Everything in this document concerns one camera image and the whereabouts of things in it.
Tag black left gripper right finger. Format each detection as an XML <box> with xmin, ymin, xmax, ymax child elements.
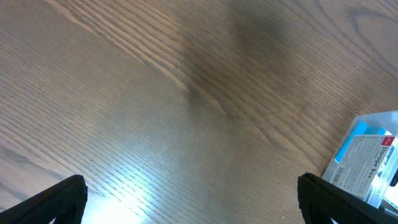
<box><xmin>297</xmin><ymin>173</ymin><xmax>397</xmax><ymax>224</ymax></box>

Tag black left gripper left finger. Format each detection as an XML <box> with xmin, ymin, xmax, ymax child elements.
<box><xmin>1</xmin><ymin>175</ymin><xmax>88</xmax><ymax>224</ymax></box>

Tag clear plastic storage container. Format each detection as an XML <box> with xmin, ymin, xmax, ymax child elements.
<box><xmin>322</xmin><ymin>111</ymin><xmax>397</xmax><ymax>218</ymax></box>

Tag blue white screwdriver box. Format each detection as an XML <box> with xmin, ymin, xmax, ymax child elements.
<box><xmin>335</xmin><ymin>121</ymin><xmax>391</xmax><ymax>164</ymax></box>

